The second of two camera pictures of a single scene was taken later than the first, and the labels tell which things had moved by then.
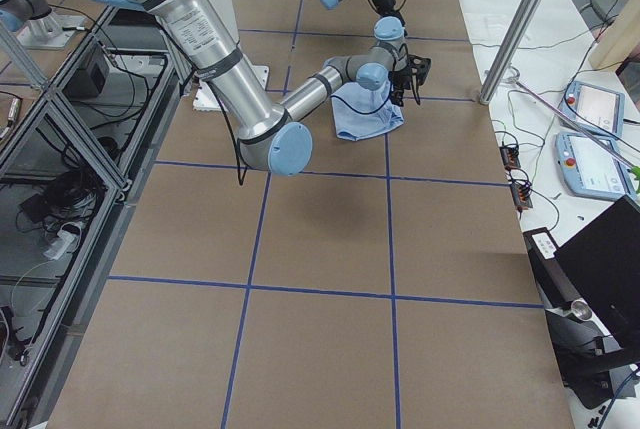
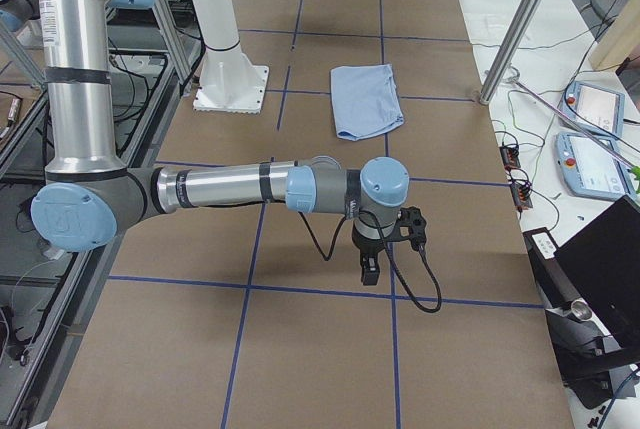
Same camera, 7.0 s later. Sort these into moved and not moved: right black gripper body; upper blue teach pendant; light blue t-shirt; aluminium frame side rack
Moved: right black gripper body
Not moved: upper blue teach pendant; aluminium frame side rack; light blue t-shirt
